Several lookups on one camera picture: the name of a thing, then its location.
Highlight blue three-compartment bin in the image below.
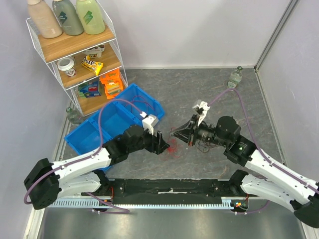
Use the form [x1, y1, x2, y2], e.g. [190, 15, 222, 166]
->
[64, 83, 165, 155]

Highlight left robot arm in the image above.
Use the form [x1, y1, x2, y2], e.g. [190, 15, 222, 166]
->
[23, 125, 169, 210]

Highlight blue green box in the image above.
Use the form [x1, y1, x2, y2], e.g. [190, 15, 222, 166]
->
[77, 81, 101, 98]

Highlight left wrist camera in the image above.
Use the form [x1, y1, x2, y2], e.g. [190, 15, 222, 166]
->
[140, 112, 159, 135]

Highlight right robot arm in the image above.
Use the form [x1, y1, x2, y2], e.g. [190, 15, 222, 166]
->
[170, 115, 319, 228]

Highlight grey-green bottle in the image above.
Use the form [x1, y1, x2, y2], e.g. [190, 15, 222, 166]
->
[52, 0, 84, 36]

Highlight white yoghurt tub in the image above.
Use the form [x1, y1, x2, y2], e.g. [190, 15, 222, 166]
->
[82, 44, 105, 59]

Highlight grey cable duct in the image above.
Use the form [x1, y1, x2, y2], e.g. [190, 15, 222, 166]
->
[48, 197, 243, 210]

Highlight white lidded cup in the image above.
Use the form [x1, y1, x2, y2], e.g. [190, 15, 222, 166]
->
[57, 57, 76, 77]

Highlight beige bottle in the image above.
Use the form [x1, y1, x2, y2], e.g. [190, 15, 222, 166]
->
[27, 0, 63, 39]

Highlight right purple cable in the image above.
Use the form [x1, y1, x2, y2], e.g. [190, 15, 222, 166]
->
[209, 87, 319, 215]

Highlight clear glass bottle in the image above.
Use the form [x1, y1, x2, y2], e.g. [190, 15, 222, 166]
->
[227, 66, 243, 88]

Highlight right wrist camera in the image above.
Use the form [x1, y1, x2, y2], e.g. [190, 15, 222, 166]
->
[192, 100, 210, 126]

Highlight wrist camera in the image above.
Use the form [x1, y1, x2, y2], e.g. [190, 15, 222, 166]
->
[140, 112, 159, 135]
[192, 100, 210, 126]

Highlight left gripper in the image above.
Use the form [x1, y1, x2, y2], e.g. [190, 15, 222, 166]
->
[128, 125, 169, 155]

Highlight black cable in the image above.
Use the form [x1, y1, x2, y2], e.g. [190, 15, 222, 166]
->
[194, 139, 225, 153]

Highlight orange snack packets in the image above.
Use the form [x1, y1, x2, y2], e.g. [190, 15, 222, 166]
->
[99, 69, 124, 100]

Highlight yellow snack bag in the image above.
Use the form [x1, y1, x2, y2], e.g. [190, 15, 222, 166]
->
[81, 55, 104, 76]

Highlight white wire wooden shelf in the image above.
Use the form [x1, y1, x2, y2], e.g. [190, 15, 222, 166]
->
[25, 2, 128, 116]

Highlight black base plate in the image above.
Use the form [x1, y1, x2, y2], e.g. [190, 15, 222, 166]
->
[96, 179, 246, 205]

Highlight light green bottle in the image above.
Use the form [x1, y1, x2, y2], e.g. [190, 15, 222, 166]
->
[75, 0, 105, 35]

